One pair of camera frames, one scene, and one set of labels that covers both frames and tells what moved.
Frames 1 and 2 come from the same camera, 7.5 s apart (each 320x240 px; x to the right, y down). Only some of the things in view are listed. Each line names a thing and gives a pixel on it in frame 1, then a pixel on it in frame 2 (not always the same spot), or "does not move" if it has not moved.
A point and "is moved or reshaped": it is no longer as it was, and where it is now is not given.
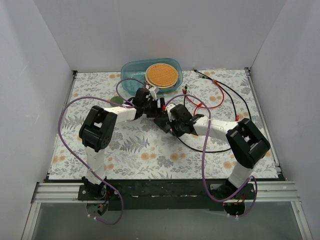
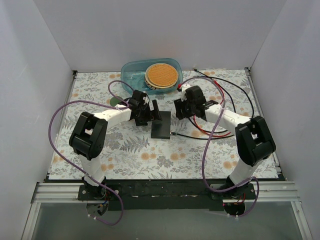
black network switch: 161,121 is moved or reshaped
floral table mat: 213,125 does not move
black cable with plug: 226,86 -> 219,131
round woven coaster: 161,75 does not move
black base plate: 166,195 does not move
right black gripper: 166,122 -> 182,108
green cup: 117,100 does not move
